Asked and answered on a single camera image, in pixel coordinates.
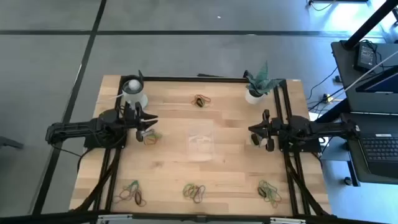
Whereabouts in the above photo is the black power adapter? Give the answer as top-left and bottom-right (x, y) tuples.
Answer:
(353, 41), (379, 72)

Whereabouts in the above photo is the white paper sheet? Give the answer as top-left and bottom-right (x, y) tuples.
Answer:
(308, 111), (330, 147)

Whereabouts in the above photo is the black aluminium side frame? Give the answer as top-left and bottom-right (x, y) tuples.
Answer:
(73, 77), (130, 215)
(272, 79), (335, 217)

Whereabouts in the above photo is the black floor cable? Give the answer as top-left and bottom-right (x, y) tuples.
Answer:
(306, 67), (340, 101)

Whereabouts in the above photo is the black diagonal pole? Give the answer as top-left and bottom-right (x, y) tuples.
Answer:
(341, 0), (398, 50)

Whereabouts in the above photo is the thin white rod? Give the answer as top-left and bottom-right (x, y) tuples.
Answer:
(341, 49), (398, 91)

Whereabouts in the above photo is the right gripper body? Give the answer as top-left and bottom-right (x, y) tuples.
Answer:
(269, 116), (290, 141)

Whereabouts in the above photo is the silver metal bracket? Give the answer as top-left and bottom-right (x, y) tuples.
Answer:
(96, 213), (134, 224)
(269, 217), (307, 224)

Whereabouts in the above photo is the clear plastic bin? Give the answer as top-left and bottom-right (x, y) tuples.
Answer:
(185, 119), (216, 162)

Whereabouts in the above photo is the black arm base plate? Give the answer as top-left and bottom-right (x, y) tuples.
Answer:
(277, 136), (322, 154)
(83, 136), (127, 149)

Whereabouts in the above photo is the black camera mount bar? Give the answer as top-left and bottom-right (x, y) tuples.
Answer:
(0, 210), (398, 224)

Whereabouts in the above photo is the black laptop keyboard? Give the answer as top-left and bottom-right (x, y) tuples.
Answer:
(356, 133), (398, 179)

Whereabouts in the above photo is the white cylindrical table device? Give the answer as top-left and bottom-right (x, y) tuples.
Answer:
(120, 73), (149, 110)

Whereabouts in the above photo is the snake plant in white pot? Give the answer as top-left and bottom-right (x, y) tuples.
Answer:
(243, 60), (285, 105)

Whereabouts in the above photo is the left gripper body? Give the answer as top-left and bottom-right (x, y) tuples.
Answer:
(119, 105), (138, 134)

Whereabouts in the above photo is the dark monitor screen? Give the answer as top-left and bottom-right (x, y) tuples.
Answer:
(355, 65), (398, 95)

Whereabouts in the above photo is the grey chair leg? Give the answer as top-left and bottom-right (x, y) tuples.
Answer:
(0, 136), (25, 150)

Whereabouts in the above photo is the black aluminium frame rail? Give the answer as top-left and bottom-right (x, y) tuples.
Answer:
(119, 75), (282, 84)

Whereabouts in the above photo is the black side desk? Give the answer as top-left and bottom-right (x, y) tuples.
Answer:
(310, 39), (398, 187)

